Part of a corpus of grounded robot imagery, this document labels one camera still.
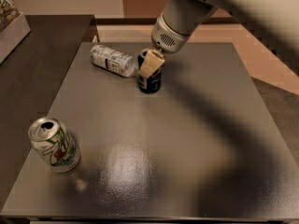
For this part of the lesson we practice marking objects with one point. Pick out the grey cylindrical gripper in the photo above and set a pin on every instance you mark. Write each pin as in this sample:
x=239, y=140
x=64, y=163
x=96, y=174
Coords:
x=169, y=38

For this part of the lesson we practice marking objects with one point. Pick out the dark blue pepsi can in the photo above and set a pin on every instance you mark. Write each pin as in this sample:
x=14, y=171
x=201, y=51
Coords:
x=151, y=84

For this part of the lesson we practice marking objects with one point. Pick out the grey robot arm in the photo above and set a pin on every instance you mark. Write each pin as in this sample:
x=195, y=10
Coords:
x=275, y=23

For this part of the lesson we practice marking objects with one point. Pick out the clear plastic water bottle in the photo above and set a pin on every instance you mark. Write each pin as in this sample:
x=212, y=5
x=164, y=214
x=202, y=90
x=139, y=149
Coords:
x=113, y=61

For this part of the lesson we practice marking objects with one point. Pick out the white green 7up can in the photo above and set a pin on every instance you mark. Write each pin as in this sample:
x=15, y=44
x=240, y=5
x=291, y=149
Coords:
x=54, y=144

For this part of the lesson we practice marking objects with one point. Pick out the dark brown side table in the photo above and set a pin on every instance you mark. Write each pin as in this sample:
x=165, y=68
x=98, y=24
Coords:
x=30, y=78

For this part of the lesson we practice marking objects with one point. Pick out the white box with snacks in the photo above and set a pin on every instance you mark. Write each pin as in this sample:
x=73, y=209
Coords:
x=13, y=28

